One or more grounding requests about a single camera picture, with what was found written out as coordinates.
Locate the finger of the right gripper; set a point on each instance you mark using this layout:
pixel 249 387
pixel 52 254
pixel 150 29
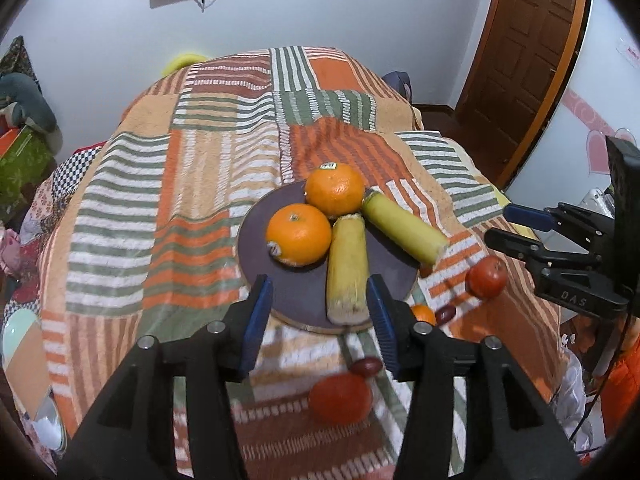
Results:
pixel 530 217
pixel 518 247

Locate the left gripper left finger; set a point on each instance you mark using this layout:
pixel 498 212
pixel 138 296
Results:
pixel 129 431

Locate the red tomato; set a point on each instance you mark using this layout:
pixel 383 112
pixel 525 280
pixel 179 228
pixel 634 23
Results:
pixel 487 278
pixel 341 399

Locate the yellow corn cob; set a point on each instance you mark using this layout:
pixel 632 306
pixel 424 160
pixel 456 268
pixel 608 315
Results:
pixel 348 272
pixel 414 236

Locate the dark red grape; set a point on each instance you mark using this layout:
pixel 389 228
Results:
pixel 366 367
pixel 445 314

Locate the small tangerine front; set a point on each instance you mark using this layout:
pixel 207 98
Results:
pixel 424 313

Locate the large orange with sticker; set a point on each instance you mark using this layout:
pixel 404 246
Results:
pixel 335 188

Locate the brown wooden door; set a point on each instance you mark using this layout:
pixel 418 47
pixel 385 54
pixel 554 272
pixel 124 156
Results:
pixel 519 69

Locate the striped patchwork blanket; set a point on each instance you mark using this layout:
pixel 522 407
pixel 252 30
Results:
pixel 147 243

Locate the purple bag on floor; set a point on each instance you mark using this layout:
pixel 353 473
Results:
pixel 400 82

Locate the purple round plate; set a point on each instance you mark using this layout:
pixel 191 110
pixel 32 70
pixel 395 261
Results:
pixel 299 294

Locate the checkered black white cloth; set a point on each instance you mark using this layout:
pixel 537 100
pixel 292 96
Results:
pixel 66 178

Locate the green storage box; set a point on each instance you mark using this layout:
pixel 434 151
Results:
pixel 27 161

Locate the grey plush toy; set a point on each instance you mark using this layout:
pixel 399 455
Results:
pixel 22 104

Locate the yellow pillow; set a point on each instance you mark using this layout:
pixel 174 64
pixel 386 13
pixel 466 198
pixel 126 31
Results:
pixel 181 61

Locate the camouflage cushion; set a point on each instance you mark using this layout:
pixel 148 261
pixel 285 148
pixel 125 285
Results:
pixel 17 61

